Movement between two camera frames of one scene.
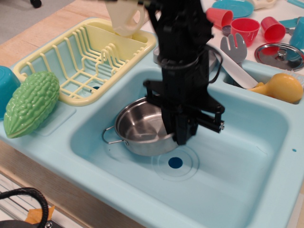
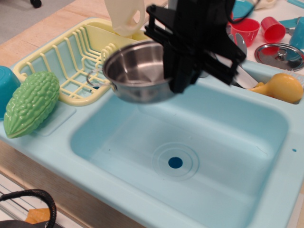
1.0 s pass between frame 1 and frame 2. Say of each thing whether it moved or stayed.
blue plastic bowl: stayed
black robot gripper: moved
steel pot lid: stayed
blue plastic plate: stayed
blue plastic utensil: stayed
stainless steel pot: moved
